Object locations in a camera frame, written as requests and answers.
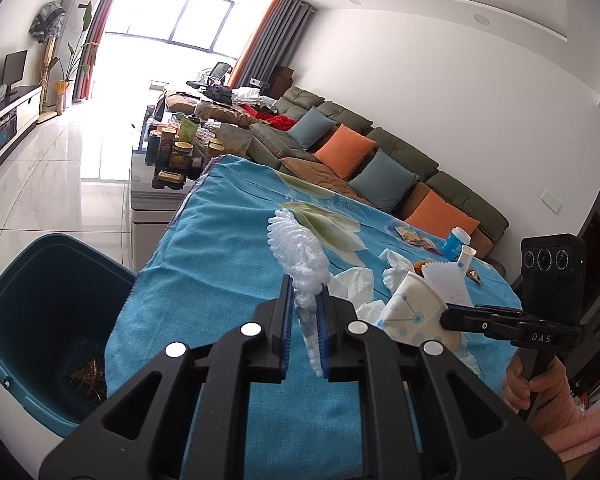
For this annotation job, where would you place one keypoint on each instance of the white standing air conditioner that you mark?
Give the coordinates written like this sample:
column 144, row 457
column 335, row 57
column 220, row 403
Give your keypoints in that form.
column 80, row 10

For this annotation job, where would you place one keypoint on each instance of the tall potted plant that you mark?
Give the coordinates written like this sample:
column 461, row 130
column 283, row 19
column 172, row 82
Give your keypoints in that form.
column 72, row 60

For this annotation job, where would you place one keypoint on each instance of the black bag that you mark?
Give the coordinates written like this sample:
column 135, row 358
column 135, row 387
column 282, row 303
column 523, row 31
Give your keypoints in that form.
column 220, row 92

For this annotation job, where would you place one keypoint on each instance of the patterned paper cup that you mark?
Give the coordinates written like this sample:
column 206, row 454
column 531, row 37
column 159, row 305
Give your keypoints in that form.
column 410, row 310

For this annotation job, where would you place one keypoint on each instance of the blue printed towel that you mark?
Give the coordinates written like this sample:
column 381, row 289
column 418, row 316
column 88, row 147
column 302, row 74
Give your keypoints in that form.
column 220, row 240

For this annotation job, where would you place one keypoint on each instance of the brown sofa seat pad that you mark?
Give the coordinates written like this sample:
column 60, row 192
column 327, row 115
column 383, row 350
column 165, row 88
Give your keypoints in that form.
column 305, row 167

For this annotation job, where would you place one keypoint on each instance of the white foam net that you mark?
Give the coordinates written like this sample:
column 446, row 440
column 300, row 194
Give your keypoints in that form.
column 300, row 250

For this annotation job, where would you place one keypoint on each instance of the red cloth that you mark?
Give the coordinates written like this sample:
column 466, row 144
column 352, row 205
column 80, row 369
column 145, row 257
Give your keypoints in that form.
column 281, row 122

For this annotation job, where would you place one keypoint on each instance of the orange cushion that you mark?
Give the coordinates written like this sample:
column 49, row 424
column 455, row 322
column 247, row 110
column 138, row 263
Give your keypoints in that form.
column 345, row 150
column 442, row 217

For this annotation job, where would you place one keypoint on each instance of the orange grey curtain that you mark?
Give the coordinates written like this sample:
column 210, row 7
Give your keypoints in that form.
column 272, row 35

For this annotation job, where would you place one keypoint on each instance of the green sofa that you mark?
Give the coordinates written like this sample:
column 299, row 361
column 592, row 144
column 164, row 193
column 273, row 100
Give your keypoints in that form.
column 405, row 150

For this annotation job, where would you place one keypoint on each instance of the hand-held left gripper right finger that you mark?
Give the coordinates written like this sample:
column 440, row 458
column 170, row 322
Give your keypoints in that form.
column 322, row 340

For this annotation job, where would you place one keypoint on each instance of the blue label bottle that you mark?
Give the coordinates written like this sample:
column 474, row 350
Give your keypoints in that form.
column 454, row 245

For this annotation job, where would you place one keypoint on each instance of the glass top coffee table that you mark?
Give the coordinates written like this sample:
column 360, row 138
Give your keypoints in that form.
column 150, row 220

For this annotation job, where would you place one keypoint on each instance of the black monitor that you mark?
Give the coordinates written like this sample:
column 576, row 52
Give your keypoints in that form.
column 15, row 67

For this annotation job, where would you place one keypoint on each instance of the white plastic bags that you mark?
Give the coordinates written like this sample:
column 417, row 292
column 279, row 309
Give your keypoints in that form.
column 247, row 95

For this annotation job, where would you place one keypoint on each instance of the person's right forearm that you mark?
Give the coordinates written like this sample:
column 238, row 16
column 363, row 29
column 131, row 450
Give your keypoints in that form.
column 580, row 410

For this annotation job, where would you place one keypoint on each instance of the large window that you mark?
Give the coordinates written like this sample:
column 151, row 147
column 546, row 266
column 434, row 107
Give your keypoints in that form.
column 190, row 15

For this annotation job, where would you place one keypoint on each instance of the group of glass jars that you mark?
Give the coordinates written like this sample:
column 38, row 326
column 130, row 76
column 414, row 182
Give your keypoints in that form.
column 177, row 152

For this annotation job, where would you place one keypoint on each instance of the white black media cabinet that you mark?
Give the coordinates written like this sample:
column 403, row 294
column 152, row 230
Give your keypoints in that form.
column 7, row 120

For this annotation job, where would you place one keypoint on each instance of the clear snack wrapper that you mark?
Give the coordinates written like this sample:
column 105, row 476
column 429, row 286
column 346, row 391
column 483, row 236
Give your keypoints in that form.
column 411, row 236

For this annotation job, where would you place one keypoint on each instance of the striped red grey curtain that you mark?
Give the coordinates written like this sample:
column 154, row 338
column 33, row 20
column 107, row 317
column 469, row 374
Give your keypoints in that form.
column 100, row 25

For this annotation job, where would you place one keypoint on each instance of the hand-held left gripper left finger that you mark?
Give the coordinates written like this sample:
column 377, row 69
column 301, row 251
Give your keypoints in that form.
column 286, row 332

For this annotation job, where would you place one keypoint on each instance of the black office chair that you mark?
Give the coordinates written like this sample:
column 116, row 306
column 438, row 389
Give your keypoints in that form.
column 219, row 71

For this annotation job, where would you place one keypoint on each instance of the person's right hand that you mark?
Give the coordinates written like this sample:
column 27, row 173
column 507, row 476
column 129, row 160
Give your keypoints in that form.
column 514, row 382

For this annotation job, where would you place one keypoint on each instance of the brown box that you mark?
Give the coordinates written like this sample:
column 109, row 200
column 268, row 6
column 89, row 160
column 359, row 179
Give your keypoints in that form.
column 281, row 82

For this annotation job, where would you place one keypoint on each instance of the small brown wrapper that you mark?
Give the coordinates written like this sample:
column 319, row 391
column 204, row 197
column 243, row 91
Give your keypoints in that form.
column 475, row 276

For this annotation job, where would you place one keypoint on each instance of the clear plastic wrap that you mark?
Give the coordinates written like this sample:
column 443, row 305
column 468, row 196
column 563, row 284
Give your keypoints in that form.
column 470, row 362

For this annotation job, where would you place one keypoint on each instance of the white paper baking liner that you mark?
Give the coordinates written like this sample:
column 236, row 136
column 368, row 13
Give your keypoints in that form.
column 447, row 282

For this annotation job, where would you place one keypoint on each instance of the cloth covered standing fan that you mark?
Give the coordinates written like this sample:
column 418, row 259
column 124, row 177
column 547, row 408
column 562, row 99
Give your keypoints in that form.
column 47, row 20

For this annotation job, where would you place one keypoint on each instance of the teal trash bin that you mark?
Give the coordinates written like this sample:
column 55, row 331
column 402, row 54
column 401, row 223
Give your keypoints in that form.
column 40, row 285

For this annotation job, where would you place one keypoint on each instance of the blue cushion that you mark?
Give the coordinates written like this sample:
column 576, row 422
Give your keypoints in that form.
column 310, row 127
column 387, row 177

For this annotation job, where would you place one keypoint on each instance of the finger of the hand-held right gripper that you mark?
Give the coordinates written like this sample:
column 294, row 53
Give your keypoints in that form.
column 500, row 309
column 472, row 322

